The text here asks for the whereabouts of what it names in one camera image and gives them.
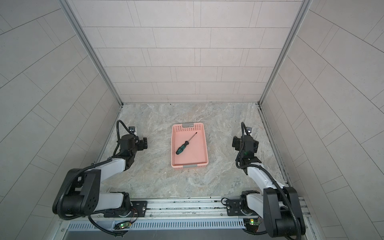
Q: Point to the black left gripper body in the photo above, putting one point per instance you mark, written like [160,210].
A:
[138,146]

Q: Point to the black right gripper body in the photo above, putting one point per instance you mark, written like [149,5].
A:
[242,152]

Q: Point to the green black screwdriver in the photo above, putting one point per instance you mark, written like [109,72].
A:
[184,145]

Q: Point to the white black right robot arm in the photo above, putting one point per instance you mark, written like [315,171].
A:
[274,209]

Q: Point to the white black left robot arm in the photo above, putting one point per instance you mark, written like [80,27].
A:
[80,194]

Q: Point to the pink plastic bin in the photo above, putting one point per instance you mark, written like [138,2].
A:
[195,154]

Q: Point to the right green circuit board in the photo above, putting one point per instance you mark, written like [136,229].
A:
[252,225]

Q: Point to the green circuit board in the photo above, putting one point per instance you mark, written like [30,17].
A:
[252,225]
[122,225]

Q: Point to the left green circuit board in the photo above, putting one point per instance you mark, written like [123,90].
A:
[122,225]

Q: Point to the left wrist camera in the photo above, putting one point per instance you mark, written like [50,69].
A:
[132,130]

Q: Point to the aluminium mounting rail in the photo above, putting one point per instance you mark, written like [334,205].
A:
[170,214]

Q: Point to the aluminium corner post right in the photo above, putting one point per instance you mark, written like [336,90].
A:
[290,38]

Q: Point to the aluminium corner post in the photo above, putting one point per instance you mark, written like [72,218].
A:
[290,38]
[68,12]

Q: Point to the aluminium corner post left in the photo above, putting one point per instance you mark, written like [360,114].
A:
[68,12]

